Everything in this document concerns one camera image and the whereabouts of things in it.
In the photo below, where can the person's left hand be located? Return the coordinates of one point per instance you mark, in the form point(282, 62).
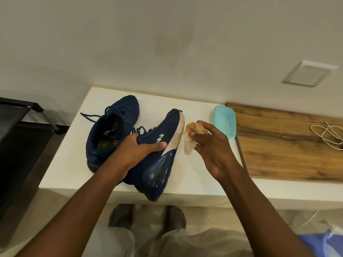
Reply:
point(134, 152)

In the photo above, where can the person's right hand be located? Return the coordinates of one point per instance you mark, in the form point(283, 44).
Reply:
point(217, 152)

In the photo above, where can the beige cleaning cloth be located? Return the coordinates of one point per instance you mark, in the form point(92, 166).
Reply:
point(189, 144)

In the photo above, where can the black shoe rack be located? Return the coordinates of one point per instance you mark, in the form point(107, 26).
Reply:
point(16, 157)

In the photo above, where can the person's right forearm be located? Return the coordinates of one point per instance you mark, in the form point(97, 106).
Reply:
point(262, 216)

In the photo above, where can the person's left forearm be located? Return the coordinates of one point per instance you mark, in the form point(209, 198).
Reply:
point(72, 216)

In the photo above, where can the person's left foot grey sock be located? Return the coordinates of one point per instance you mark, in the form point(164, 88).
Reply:
point(122, 216)

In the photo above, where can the person's foot grey sock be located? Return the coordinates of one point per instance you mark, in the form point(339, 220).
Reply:
point(174, 218)
point(122, 216)

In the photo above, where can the person's right foot grey sock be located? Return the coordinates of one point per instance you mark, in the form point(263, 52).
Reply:
point(174, 218)

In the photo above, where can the light blue plastic container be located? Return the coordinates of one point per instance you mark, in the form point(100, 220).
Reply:
point(225, 120)

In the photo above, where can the brown wooden board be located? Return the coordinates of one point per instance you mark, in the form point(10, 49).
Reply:
point(284, 149)

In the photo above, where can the white shorts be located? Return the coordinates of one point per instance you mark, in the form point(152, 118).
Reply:
point(193, 246)

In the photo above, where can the blue plastic bag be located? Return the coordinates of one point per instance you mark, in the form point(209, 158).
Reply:
point(313, 244)

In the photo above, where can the white wall switch plate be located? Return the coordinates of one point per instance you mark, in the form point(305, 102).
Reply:
point(309, 73)

